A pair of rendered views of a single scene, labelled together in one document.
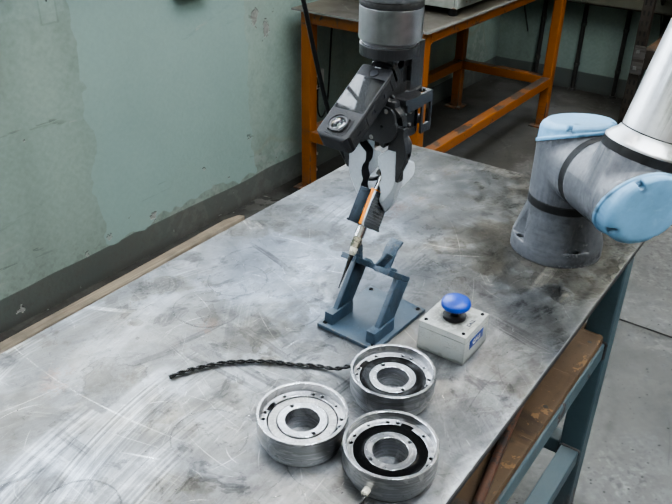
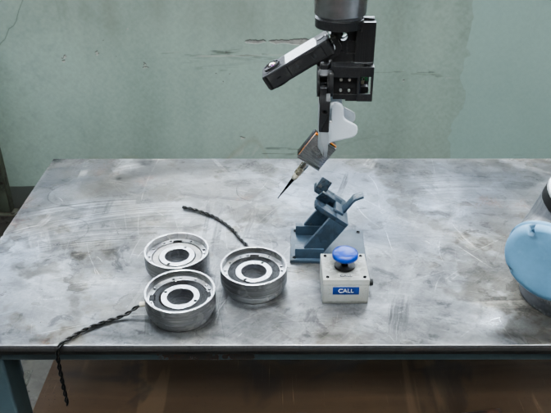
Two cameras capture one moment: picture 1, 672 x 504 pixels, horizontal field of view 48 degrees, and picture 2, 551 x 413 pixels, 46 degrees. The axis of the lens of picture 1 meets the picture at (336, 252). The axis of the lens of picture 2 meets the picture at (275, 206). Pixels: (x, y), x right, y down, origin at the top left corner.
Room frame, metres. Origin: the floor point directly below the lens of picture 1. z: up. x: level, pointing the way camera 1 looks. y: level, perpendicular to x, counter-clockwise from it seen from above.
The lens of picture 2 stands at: (0.27, -0.77, 1.43)
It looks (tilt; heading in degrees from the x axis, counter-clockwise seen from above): 30 degrees down; 55
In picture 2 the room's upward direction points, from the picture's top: straight up
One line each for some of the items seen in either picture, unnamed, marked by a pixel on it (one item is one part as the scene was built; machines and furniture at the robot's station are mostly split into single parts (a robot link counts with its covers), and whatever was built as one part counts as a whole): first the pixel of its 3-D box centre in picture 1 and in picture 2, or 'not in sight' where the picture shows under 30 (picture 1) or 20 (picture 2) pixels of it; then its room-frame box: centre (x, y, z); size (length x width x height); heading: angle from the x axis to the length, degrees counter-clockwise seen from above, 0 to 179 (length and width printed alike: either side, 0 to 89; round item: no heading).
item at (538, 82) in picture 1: (443, 75); not in sight; (3.47, -0.49, 0.39); 1.50 x 0.62 x 0.78; 145
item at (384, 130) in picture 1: (390, 90); (343, 58); (0.89, -0.06, 1.14); 0.09 x 0.08 x 0.12; 142
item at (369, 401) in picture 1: (392, 382); (253, 275); (0.72, -0.07, 0.82); 0.10 x 0.10 x 0.04
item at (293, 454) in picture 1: (302, 425); (177, 260); (0.64, 0.03, 0.82); 0.10 x 0.10 x 0.04
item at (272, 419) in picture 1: (302, 425); (177, 260); (0.64, 0.03, 0.82); 0.08 x 0.08 x 0.02
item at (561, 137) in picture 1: (574, 156); not in sight; (1.11, -0.38, 0.97); 0.13 x 0.12 x 0.14; 16
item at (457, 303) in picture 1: (454, 313); (344, 263); (0.83, -0.16, 0.85); 0.04 x 0.04 x 0.05
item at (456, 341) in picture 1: (455, 327); (347, 277); (0.84, -0.17, 0.82); 0.08 x 0.07 x 0.05; 145
